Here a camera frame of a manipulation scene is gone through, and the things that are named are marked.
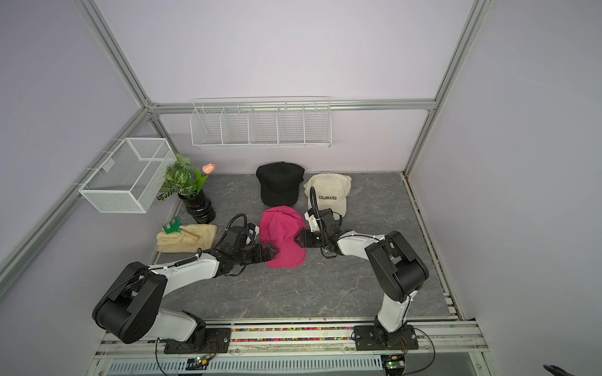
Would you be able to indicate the green circuit board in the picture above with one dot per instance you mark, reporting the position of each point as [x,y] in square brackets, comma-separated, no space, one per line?
[393,364]
[197,364]

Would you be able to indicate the black plant pot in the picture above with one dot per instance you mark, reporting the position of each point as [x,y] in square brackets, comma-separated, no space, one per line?
[199,207]

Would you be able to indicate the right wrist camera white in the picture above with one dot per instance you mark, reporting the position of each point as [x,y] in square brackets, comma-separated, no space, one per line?
[314,222]

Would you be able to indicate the pink tulip flower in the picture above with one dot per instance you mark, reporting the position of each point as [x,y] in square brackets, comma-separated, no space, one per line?
[208,169]

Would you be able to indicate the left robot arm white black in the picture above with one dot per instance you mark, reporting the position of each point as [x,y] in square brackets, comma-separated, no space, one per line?
[131,308]

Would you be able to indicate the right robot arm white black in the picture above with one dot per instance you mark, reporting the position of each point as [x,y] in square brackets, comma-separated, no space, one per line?
[399,270]

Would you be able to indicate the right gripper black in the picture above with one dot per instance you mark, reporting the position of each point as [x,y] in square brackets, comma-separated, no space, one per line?
[303,238]

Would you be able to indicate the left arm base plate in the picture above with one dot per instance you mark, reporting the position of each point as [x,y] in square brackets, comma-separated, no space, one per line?
[208,340]

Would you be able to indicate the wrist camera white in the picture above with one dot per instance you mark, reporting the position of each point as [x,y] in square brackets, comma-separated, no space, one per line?
[314,222]
[254,231]

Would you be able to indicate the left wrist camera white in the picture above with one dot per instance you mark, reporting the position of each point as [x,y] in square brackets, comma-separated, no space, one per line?
[254,231]

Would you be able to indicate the white wire cube basket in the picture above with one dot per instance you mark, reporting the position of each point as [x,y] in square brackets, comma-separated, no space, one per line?
[130,177]

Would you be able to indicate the pink cap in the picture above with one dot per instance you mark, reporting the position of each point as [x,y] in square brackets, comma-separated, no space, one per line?
[279,226]

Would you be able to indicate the green circuit board left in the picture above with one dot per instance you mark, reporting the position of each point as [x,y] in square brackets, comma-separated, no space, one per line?
[197,364]

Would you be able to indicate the black cap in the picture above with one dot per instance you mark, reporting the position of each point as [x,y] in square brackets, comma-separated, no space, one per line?
[279,183]

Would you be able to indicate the long white wire shelf basket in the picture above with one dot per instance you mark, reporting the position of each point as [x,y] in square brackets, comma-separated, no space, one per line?
[261,122]

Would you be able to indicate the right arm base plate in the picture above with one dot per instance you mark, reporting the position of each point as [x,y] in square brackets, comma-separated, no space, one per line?
[375,337]

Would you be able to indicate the green artificial plant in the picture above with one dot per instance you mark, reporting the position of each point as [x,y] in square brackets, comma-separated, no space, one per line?
[182,178]

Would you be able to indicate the green circuit board right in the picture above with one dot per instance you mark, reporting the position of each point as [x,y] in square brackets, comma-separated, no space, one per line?
[393,364]

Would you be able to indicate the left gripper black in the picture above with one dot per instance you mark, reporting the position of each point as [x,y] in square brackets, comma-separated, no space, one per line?
[259,258]

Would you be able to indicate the cream cap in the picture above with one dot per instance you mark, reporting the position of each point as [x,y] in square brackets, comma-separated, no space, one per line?
[331,191]

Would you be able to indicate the white slotted cable duct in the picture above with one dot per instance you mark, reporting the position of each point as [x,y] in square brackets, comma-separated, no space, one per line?
[367,364]

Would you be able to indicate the small green toy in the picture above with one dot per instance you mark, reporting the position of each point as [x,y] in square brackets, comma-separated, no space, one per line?
[174,226]

